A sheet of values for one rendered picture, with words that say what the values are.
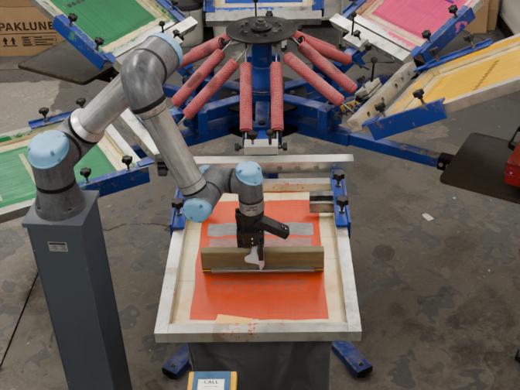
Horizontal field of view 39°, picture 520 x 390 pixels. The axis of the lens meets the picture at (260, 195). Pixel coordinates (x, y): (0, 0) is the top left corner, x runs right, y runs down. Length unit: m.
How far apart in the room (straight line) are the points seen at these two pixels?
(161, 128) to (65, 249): 0.56
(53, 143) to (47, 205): 0.19
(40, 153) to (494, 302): 2.39
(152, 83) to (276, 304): 0.77
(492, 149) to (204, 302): 1.38
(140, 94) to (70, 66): 1.95
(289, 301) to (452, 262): 1.84
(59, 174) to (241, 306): 0.66
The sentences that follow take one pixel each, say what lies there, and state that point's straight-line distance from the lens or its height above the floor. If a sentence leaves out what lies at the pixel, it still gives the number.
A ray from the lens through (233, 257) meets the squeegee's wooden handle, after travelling 2.28.
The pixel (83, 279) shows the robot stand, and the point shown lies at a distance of 2.36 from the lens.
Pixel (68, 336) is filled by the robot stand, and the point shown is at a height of 0.73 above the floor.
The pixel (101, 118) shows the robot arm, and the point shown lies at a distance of 2.18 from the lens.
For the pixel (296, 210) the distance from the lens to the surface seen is 2.61.
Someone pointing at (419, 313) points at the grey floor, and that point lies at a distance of 3.64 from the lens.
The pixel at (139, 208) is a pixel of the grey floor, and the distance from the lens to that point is 4.35.
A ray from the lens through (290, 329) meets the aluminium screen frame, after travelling 2.10.
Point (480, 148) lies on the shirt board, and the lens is 3.05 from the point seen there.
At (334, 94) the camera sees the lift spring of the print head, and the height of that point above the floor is 1.13.
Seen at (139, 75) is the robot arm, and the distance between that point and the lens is 1.91.
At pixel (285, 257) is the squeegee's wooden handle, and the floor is 1.03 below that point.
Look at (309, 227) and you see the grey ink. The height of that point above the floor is 0.96.
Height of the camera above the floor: 2.47
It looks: 34 degrees down
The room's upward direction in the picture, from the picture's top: 2 degrees counter-clockwise
